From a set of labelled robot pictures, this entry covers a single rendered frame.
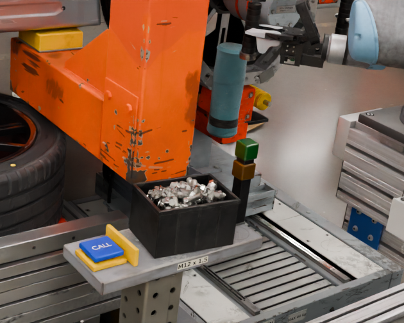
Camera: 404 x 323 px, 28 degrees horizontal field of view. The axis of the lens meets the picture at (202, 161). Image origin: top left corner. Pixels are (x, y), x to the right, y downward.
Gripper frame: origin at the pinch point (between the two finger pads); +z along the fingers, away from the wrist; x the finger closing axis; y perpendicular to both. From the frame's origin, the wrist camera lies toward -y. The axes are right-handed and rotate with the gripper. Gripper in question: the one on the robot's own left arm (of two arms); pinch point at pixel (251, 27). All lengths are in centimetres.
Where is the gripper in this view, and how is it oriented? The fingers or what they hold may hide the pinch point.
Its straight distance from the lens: 210.3
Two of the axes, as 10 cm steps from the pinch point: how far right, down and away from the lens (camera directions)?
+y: -1.1, 9.0, 4.1
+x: 1.5, -4.0, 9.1
